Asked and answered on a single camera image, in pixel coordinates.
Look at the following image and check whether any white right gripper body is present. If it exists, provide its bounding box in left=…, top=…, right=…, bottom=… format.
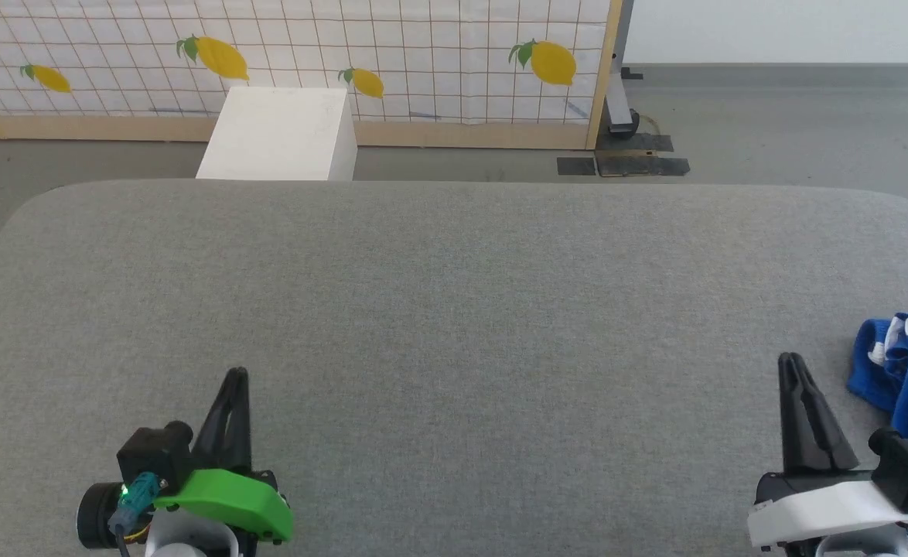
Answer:
left=746, top=469, right=908, bottom=557

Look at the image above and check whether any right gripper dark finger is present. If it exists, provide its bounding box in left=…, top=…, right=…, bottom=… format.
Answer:
left=777, top=352, right=812, bottom=474
left=790, top=353, right=862, bottom=473

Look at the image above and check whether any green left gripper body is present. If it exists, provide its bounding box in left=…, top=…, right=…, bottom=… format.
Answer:
left=151, top=466, right=295, bottom=557

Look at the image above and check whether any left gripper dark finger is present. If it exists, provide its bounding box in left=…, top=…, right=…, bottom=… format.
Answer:
left=213, top=367, right=254, bottom=474
left=190, top=368, right=238, bottom=474

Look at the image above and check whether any white rectangular box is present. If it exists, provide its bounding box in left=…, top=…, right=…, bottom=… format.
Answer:
left=195, top=86, right=359, bottom=182

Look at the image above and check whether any grey metal stand foot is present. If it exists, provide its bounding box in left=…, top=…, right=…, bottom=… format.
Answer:
left=603, top=0, right=643, bottom=142

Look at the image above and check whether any lemon print partition screen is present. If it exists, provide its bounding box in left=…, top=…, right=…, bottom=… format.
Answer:
left=0, top=0, right=625, bottom=151

